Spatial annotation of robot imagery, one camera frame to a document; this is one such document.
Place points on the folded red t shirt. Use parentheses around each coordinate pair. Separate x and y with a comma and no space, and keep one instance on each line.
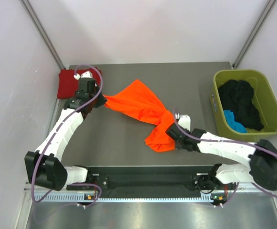
(68,84)

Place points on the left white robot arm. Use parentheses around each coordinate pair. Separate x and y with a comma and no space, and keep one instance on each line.
(43,166)

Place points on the orange t shirt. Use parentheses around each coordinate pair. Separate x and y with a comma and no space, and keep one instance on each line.
(139,102)

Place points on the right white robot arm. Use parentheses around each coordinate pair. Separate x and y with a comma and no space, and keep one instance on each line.
(254,162)

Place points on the aluminium frame post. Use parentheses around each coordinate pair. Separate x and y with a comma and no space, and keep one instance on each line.
(254,32)
(42,32)

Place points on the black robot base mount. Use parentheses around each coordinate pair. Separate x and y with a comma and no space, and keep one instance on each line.
(151,181)

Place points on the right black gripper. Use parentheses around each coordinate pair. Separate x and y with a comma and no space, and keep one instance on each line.
(178,145)

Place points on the left aluminium frame post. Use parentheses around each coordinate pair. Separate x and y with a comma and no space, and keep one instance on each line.
(42,32)

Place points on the right aluminium frame post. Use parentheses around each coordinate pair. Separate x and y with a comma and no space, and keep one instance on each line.
(254,32)

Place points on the slotted grey cable duct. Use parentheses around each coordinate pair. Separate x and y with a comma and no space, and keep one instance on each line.
(90,197)

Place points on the blue t shirt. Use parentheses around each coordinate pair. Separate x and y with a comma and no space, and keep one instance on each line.
(230,119)

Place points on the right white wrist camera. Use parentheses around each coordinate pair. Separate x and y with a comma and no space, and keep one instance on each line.
(184,121)

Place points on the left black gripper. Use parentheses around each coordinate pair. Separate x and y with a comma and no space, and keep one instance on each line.
(101,101)

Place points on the olive green plastic bin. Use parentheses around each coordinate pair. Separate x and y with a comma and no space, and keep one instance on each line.
(263,99)

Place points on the black t shirt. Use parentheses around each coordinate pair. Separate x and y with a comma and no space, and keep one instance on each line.
(237,96)

